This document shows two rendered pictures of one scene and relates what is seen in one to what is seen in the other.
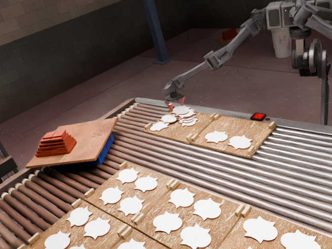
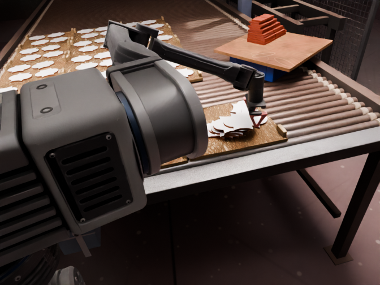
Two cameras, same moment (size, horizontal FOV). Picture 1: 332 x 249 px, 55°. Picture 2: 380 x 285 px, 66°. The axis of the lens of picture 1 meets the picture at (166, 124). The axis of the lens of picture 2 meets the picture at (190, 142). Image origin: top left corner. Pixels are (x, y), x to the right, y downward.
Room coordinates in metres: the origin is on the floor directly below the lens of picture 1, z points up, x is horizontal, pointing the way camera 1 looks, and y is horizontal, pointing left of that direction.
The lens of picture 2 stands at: (2.39, -1.09, 1.66)
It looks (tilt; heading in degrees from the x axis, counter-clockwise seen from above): 37 degrees down; 121
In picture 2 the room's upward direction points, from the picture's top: 5 degrees counter-clockwise
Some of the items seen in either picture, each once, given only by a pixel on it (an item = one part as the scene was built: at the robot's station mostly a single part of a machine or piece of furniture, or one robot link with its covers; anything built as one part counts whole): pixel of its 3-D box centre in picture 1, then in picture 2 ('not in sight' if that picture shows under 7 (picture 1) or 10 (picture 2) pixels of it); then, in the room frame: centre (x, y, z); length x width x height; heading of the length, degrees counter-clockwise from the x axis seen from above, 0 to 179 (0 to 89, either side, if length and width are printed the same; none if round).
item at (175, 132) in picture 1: (180, 124); (226, 126); (1.99, -0.10, 0.93); 0.41 x 0.35 x 0.02; 41
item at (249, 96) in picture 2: (173, 94); (255, 95); (2.11, -0.11, 1.11); 0.10 x 0.07 x 0.07; 119
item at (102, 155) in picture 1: (86, 147); (264, 59); (1.96, 0.58, 0.97); 0.31 x 0.31 x 0.10; 73
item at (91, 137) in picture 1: (75, 141); (272, 46); (1.98, 0.64, 1.03); 0.50 x 0.50 x 0.02; 73
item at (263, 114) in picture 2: (179, 101); (256, 115); (2.13, -0.14, 1.04); 0.07 x 0.07 x 0.09; 29
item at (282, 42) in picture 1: (282, 44); not in sight; (4.95, -2.20, 0.19); 0.30 x 0.30 x 0.37
